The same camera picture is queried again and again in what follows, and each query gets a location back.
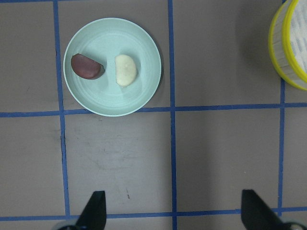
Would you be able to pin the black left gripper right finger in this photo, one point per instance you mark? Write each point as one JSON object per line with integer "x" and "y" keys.
{"x": 256, "y": 215}

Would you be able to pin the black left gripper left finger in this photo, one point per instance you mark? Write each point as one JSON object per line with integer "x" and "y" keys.
{"x": 93, "y": 216}

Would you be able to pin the brown half-moon bun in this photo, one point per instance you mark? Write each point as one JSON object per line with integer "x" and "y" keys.
{"x": 86, "y": 68}

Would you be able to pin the yellow-rimmed bamboo steamer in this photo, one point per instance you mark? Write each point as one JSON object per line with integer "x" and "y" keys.
{"x": 294, "y": 41}
{"x": 275, "y": 45}

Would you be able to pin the white half-moon bun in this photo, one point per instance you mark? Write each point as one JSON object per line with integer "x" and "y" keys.
{"x": 126, "y": 70}

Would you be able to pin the light green round plate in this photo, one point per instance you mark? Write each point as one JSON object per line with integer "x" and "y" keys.
{"x": 102, "y": 40}

